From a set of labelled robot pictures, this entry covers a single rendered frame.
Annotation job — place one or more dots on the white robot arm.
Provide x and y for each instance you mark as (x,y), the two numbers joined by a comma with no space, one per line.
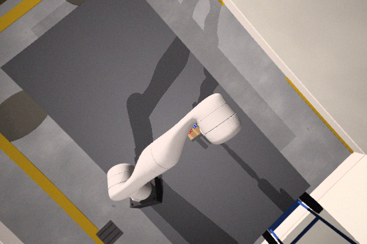
(217,121)

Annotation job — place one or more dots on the tan flat mat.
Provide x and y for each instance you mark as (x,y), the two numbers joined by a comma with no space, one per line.
(196,131)

